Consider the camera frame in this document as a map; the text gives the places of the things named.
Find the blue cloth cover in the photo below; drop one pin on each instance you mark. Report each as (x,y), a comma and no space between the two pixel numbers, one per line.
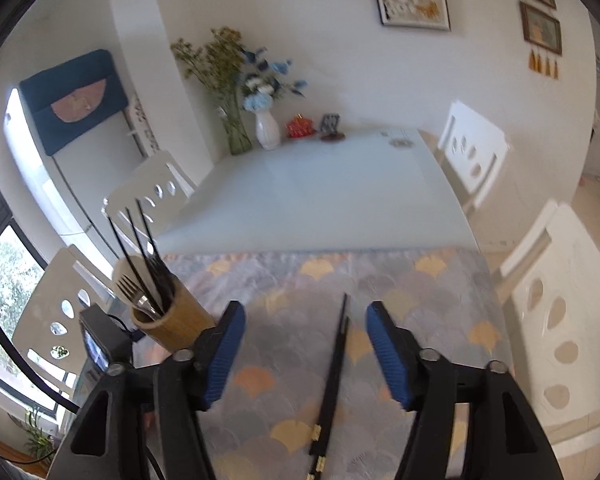
(75,80)

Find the bamboo utensil holder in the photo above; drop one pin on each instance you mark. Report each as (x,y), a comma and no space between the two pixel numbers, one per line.
(180,320)

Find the blue artificial flowers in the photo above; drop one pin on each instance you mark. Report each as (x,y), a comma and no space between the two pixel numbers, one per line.
(267,80)

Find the white tall appliance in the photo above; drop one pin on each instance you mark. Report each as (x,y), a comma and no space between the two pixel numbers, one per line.
(90,180)

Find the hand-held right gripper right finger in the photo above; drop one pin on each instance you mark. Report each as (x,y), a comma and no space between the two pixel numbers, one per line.
(387,350)

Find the clear glass vase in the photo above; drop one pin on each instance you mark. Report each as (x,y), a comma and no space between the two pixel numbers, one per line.
(237,132)

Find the dried yellow flower bunch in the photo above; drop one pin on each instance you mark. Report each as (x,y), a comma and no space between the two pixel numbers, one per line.
(210,60)

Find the green potted plant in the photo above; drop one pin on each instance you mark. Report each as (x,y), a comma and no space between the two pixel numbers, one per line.
(35,430)

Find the grey fan-patterned placemat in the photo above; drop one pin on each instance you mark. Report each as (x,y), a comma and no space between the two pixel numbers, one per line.
(290,310)

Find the white dining chair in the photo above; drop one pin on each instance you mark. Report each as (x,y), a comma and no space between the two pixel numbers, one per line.
(45,290)
(580,270)
(140,210)
(472,130)

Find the black phone stand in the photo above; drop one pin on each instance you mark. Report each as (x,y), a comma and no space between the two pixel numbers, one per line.
(331,125)

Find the red lidded tea cup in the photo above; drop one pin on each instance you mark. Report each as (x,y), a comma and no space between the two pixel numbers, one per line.
(300,126)

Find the white ceramic vase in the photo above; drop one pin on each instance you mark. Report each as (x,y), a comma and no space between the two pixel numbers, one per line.
(267,130)

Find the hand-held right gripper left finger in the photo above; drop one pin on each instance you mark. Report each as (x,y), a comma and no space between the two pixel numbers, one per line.
(225,350)

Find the white carved panel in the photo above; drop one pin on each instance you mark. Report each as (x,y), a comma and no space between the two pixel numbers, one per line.
(142,125)

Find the orange hanging tassels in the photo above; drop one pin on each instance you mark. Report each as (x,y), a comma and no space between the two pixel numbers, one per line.
(542,65)

